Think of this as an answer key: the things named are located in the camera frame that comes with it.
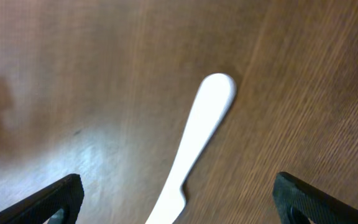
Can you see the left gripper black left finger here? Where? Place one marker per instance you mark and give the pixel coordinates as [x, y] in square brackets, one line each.
[59, 202]

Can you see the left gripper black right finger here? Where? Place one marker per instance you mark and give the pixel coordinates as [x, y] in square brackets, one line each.
[299, 202]

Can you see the white plastic knife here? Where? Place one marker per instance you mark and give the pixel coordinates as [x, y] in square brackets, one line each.
[212, 101]

